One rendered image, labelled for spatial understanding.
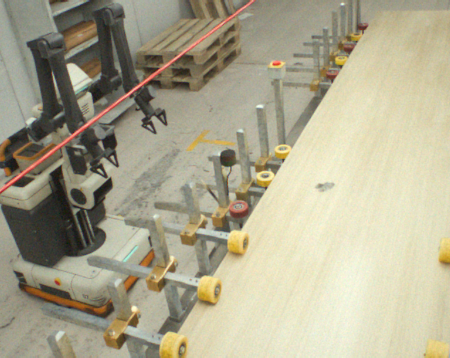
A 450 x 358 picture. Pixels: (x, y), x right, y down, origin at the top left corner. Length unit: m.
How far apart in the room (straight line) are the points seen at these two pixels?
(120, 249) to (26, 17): 2.33
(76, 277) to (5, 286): 0.74
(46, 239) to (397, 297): 1.95
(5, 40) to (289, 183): 3.14
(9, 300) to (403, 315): 2.48
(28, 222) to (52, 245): 0.21
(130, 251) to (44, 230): 0.51
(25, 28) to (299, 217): 3.26
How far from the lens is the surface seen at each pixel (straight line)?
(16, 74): 4.83
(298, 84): 3.46
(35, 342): 3.16
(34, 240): 3.02
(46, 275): 3.12
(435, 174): 2.34
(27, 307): 3.39
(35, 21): 4.61
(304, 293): 1.74
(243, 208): 2.12
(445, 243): 1.85
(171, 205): 2.29
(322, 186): 2.21
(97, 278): 2.94
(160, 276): 1.78
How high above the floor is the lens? 2.14
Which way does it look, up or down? 32 degrees down
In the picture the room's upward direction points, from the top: 8 degrees counter-clockwise
